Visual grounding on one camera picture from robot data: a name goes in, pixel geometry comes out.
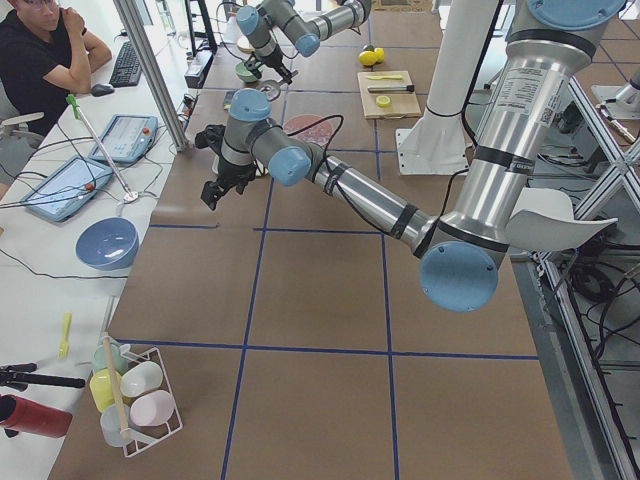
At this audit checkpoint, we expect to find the yellow plastic fork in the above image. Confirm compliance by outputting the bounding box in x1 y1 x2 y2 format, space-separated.
58 312 73 360

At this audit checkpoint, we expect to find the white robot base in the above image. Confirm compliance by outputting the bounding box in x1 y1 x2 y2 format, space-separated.
396 0 502 175

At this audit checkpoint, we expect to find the green bowl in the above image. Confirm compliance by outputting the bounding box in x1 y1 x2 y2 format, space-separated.
235 60 264 84

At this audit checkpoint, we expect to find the blue bowl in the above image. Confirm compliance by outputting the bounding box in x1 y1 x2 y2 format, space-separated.
75 217 139 271

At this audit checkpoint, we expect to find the white wire cup rack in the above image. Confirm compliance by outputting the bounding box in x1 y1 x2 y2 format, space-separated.
100 337 183 458

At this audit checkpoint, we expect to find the yellow plastic knife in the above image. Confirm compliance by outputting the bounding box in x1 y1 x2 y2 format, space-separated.
365 74 404 81

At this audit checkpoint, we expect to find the aluminium frame post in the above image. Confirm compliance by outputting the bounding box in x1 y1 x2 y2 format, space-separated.
114 0 189 152

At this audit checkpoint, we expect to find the wooden cutting board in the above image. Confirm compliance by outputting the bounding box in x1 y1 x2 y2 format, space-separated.
357 70 422 119

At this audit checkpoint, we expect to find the computer mouse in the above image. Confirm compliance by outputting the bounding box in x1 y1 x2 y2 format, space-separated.
90 83 115 97

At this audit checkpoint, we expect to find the pile of clear ice cubes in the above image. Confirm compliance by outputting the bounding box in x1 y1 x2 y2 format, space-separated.
295 122 334 146

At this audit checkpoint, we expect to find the far teach pendant tablet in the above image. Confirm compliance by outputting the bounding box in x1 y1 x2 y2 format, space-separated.
99 114 159 165

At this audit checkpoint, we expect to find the near teach pendant tablet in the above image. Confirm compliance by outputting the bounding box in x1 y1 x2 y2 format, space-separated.
20 155 113 222

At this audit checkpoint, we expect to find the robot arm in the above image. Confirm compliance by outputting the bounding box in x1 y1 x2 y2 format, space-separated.
195 1 622 312
236 0 372 84

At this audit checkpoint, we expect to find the pink bowl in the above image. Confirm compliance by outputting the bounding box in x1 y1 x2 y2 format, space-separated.
283 114 334 147

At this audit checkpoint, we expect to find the lemon half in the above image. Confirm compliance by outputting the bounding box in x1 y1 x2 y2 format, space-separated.
375 95 392 108

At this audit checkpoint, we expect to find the whole yellow lemon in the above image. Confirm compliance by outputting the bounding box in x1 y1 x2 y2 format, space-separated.
358 50 378 67

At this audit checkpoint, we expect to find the pink cup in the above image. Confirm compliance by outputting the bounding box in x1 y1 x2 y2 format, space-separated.
130 390 175 427

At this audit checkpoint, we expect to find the black handled tool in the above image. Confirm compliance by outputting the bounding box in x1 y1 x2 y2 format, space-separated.
1 363 86 392

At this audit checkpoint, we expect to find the green cup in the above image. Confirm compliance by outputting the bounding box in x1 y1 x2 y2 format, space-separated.
92 339 128 375

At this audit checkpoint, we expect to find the steel cylinder tool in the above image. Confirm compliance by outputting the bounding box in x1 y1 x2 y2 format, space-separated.
367 84 415 94

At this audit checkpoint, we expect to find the black keyboard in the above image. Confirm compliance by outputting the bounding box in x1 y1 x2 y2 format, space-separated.
109 41 142 88

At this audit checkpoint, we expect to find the white cup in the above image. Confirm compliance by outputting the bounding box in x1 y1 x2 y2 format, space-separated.
120 361 164 398

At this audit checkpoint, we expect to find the metal ice scoop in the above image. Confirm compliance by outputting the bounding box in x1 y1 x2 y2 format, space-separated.
256 79 289 102

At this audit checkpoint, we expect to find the teach pendant tablet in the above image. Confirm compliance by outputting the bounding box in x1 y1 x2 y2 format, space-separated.
99 114 159 165
20 155 113 222

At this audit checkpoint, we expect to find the yellow cup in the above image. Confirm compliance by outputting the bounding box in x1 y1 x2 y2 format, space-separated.
89 368 115 413

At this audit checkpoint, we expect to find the wooden stand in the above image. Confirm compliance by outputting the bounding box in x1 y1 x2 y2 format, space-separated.
236 36 254 54

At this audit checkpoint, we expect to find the red bottle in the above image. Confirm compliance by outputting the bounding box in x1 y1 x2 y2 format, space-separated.
1 394 73 438

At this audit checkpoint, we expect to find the seated person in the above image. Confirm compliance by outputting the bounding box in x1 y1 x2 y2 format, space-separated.
1 1 112 136

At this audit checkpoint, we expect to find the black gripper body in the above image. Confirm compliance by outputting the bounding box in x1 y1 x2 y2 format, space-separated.
195 124 255 195
247 47 290 75

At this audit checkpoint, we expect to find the wooden rack rod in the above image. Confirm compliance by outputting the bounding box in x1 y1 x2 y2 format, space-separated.
102 333 131 438

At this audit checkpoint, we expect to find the clear cup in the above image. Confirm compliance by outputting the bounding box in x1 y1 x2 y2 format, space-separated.
100 405 133 447

